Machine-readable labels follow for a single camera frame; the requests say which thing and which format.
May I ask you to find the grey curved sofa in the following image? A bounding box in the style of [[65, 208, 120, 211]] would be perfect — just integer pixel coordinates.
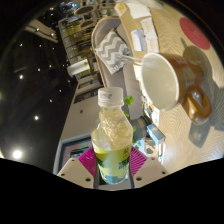
[[90, 15, 144, 121]]

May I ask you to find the group of ceiling lights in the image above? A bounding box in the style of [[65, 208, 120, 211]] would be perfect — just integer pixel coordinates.
[[0, 6, 61, 161]]

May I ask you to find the white rectangular box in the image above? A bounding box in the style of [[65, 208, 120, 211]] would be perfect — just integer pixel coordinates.
[[142, 94, 161, 128]]

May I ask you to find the small blue white card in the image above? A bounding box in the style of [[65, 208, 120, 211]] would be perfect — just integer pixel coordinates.
[[130, 28, 145, 53]]

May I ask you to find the yellow square card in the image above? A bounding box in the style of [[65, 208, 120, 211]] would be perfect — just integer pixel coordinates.
[[114, 2, 128, 16]]

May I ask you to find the brown ceramic mug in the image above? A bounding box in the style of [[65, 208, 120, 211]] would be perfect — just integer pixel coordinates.
[[140, 52, 213, 126]]

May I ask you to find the white paper napkin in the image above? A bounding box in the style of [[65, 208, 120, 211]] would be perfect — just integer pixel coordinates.
[[125, 1, 153, 19]]

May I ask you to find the flat round red coaster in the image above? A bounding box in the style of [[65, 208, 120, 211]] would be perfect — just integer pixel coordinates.
[[179, 17, 212, 51]]

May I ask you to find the clear bottle with green label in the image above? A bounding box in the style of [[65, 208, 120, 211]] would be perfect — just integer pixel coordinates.
[[90, 87, 134, 185]]

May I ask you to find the window with festive decals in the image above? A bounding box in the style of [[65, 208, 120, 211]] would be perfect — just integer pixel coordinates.
[[59, 138, 93, 168]]

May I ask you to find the small blue white box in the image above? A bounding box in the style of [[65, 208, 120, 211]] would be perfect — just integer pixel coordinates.
[[146, 123, 167, 144]]

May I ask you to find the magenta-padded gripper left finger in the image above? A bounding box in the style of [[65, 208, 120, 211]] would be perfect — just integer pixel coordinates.
[[56, 146, 98, 189]]

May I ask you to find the group of dining chairs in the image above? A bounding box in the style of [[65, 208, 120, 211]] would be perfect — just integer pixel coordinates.
[[59, 0, 116, 31]]

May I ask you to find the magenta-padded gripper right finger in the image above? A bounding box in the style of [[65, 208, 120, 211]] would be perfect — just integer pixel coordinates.
[[128, 146, 169, 189]]

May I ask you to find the grey white chevron pillow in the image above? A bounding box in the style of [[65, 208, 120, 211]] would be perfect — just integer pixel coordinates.
[[94, 29, 132, 75]]

